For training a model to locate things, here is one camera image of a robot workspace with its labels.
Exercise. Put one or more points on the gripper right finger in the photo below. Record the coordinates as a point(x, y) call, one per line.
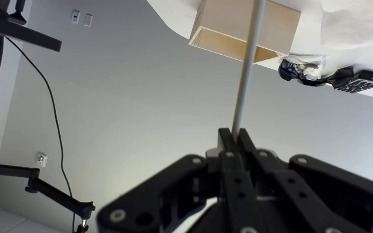
point(319, 194)

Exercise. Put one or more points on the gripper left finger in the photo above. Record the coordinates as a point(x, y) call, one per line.
point(173, 187)

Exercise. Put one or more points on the grey stick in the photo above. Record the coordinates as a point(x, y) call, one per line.
point(248, 64)

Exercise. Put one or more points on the black remote control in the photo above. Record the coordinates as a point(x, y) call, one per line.
point(359, 83)

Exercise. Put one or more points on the black device with blue light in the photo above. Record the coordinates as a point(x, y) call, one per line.
point(287, 72)

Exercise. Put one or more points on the white cloth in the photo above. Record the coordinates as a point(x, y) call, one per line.
point(355, 22)

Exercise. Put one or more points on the open cardboard box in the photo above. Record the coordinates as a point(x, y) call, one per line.
point(238, 22)

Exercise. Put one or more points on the white wall socket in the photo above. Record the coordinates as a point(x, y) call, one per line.
point(41, 159)

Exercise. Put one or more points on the white wall switch plate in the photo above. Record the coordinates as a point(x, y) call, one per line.
point(88, 20)
point(75, 16)

